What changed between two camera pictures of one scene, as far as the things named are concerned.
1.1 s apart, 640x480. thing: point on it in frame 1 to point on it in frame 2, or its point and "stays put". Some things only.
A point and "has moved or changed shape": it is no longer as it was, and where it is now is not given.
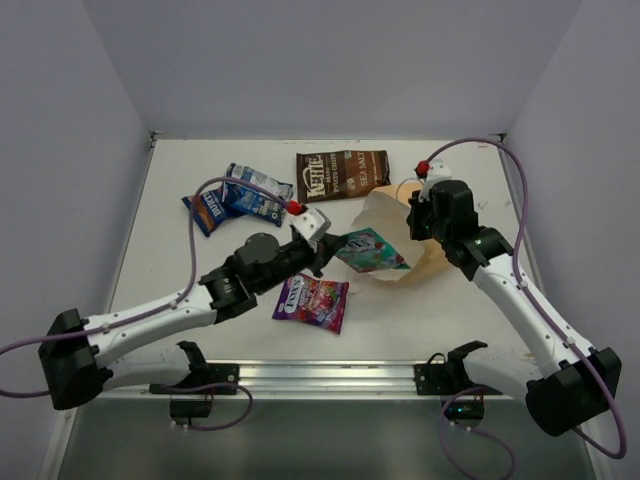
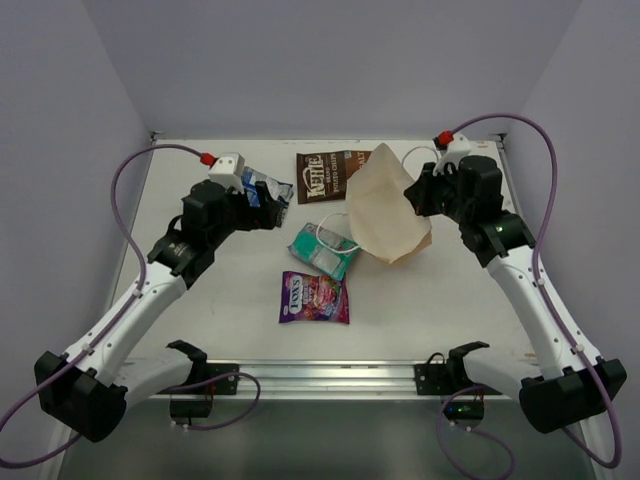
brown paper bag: [386, 214] has moved or changed shape
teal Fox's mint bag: [365, 251] has moved or changed shape
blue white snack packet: [252, 202] stays put
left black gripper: [322, 248] to [258, 212]
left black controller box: [190, 408] stays put
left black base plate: [202, 373] stays put
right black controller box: [464, 409] stays put
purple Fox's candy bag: [307, 299] has moved or changed shape
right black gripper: [418, 204] to [419, 192]
